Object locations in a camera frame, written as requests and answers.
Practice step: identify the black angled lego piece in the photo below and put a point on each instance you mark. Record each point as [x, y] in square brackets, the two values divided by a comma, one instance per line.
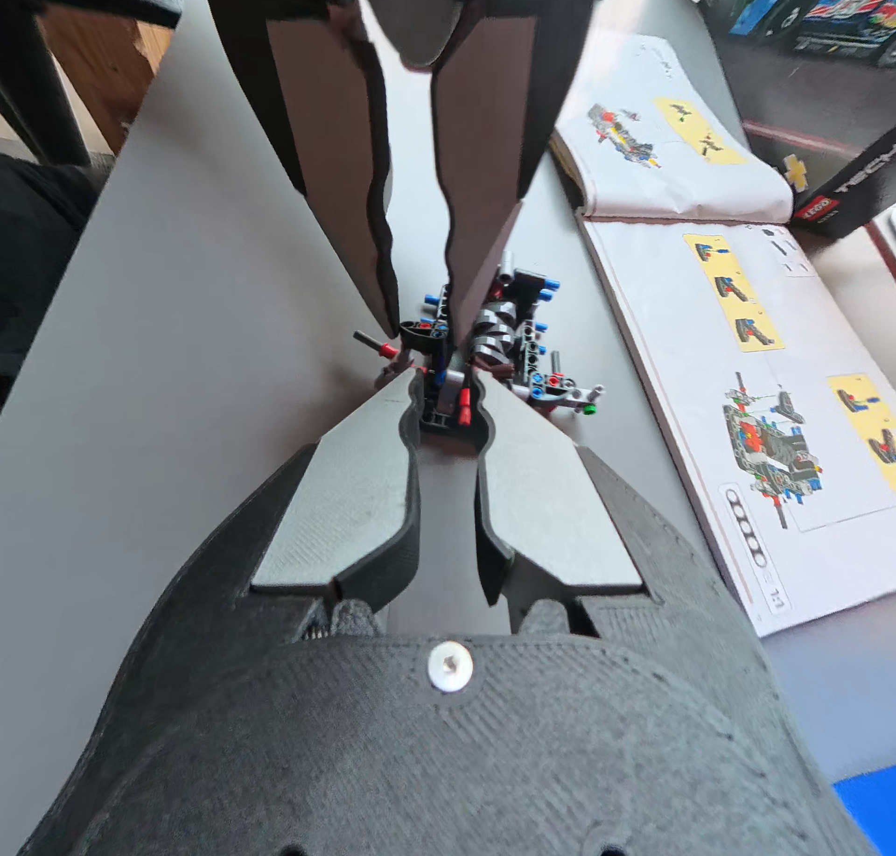
[420, 336]

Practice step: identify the black frame lego assembly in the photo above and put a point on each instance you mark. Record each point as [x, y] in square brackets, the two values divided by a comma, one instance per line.
[504, 324]

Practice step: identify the black lego box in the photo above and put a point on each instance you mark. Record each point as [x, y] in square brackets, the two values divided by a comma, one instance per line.
[805, 100]

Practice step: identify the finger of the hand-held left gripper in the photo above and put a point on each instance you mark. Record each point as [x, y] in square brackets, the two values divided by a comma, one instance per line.
[483, 135]
[329, 135]

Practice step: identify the blue plastic bin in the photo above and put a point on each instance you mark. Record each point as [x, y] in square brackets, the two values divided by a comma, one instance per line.
[871, 821]

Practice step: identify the open lego instruction booklet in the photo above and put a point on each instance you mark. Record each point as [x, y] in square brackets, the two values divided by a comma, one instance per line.
[665, 310]

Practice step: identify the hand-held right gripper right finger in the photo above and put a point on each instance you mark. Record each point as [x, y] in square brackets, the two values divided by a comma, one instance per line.
[553, 513]

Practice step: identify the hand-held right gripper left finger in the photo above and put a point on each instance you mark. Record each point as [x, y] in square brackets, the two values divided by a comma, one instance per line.
[343, 513]

